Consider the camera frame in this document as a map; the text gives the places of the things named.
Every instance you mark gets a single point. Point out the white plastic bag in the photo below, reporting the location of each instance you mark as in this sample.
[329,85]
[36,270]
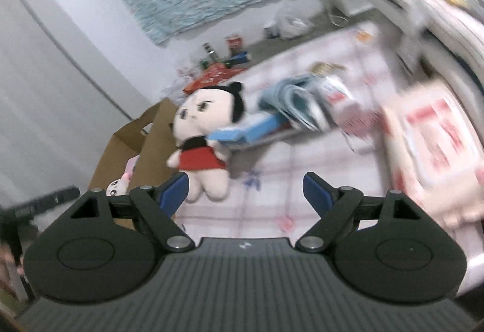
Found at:
[291,26]

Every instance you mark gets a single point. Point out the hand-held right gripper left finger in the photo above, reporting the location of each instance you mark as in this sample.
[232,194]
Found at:
[174,193]

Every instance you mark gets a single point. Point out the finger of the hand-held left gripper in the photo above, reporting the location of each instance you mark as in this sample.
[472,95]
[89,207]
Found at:
[56,196]

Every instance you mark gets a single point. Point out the plush doll red dress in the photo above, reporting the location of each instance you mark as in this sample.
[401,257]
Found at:
[200,116]

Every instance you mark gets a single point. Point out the blue bowl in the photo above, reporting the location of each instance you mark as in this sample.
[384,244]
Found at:
[239,58]

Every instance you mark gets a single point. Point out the pink plush toy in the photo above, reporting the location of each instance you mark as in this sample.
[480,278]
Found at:
[116,186]

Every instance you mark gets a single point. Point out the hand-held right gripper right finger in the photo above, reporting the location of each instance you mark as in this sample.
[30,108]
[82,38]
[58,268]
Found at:
[317,193]

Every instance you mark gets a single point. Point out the blue folded towel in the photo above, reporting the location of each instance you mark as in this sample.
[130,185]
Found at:
[291,97]

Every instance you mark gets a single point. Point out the wet wipes pack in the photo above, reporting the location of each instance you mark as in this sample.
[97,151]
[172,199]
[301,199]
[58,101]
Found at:
[435,143]

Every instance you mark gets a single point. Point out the red instant noodle cup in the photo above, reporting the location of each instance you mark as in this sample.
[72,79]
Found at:
[234,43]

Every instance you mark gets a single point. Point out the plaid bed sheet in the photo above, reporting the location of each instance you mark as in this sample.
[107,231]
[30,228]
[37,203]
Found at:
[295,173]

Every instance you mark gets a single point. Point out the small blue carton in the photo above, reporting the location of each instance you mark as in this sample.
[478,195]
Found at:
[249,131]

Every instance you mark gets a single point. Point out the red snack bag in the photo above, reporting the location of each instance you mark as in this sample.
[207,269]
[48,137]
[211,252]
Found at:
[213,78]

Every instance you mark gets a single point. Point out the dark glass bottle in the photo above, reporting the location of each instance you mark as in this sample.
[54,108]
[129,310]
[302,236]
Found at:
[209,51]

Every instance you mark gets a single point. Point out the brown cardboard box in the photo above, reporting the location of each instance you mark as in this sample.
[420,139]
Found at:
[121,143]

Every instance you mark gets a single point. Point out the white bottle red label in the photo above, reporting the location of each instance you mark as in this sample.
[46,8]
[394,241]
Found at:
[342,101]

